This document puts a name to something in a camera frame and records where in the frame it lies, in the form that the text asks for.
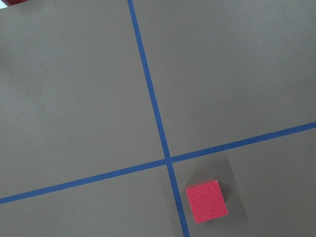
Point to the red foam block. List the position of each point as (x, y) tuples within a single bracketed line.
[(206, 201)]

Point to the red bottle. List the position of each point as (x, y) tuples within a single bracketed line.
[(12, 2)]

